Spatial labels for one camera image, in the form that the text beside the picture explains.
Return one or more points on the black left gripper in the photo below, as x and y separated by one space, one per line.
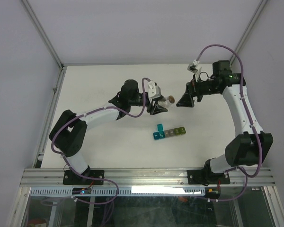
155 109

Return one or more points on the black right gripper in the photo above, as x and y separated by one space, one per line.
186 100

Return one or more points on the clear pill bottle with capsules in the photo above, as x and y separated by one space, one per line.
166 104

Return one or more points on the clear bottle lid gold inside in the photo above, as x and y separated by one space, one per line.
171 99

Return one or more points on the multicolour weekly pill organizer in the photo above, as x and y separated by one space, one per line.
162 133

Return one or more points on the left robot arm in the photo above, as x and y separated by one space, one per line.
68 134

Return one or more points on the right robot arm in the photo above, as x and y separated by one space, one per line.
250 145

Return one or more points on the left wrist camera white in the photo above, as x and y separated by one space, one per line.
154 90

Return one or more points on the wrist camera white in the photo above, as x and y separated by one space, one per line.
154 90
195 68

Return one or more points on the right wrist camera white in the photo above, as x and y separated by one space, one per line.
195 68

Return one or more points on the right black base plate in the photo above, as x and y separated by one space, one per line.
202 177

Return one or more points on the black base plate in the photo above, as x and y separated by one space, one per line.
92 176
202 177

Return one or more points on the grey slotted cable duct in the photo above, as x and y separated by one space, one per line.
121 191

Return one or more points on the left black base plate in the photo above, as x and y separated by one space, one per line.
92 176

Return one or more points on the right aluminium frame post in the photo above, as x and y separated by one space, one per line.
251 25

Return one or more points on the aluminium frame post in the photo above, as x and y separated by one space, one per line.
251 25
40 30

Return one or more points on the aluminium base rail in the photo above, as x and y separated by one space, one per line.
42 177

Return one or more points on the left aluminium frame post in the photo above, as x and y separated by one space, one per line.
40 30

